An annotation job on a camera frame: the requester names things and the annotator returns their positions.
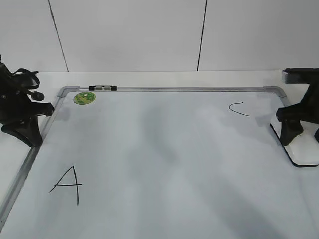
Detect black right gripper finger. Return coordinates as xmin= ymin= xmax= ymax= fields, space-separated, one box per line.
xmin=280 ymin=120 xmax=304 ymax=146

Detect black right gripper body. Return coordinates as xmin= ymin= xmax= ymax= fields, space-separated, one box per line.
xmin=276 ymin=83 xmax=319 ymax=124

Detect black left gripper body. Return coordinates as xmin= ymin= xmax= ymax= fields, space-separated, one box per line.
xmin=0 ymin=62 xmax=54 ymax=147

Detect white black whiteboard eraser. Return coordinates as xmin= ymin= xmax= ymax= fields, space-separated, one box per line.
xmin=282 ymin=121 xmax=319 ymax=167

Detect round green magnet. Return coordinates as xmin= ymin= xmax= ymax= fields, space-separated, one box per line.
xmin=73 ymin=92 xmax=96 ymax=105

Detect black clear marker holder clip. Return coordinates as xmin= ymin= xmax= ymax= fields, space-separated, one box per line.
xmin=88 ymin=85 xmax=117 ymax=91

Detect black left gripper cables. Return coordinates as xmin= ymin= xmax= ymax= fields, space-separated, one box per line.
xmin=9 ymin=68 xmax=45 ymax=102

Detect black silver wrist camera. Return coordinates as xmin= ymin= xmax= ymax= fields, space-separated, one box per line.
xmin=282 ymin=68 xmax=319 ymax=85

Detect white board with grey frame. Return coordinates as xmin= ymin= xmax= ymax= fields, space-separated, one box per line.
xmin=0 ymin=87 xmax=319 ymax=239

